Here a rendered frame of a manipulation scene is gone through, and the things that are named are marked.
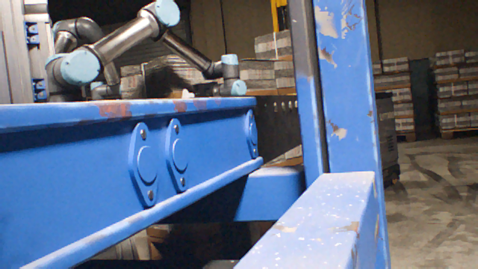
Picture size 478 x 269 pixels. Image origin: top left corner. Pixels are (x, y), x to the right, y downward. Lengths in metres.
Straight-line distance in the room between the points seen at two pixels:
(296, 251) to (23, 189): 0.14
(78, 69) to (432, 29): 8.02
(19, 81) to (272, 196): 1.57
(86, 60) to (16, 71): 0.41
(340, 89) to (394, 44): 8.66
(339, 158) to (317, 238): 0.24
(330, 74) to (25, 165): 0.34
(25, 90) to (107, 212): 1.71
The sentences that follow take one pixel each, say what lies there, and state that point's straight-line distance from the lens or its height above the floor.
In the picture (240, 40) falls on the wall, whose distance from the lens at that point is 9.69.
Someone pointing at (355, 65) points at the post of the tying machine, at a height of 0.81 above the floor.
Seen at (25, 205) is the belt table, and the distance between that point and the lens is 0.26.
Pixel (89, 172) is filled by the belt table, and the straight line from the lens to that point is 0.30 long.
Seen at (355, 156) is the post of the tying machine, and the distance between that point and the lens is 0.51.
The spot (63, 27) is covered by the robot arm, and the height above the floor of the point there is 1.31.
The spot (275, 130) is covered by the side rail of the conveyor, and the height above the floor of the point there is 0.73.
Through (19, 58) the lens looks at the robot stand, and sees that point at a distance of 2.03.
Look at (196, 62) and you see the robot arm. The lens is 2.12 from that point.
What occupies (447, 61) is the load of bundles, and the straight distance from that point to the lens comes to 7.48.
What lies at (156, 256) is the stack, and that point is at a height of 0.02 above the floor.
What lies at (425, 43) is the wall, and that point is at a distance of 9.17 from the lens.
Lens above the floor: 0.78
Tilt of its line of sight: 3 degrees down
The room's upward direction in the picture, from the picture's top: 6 degrees counter-clockwise
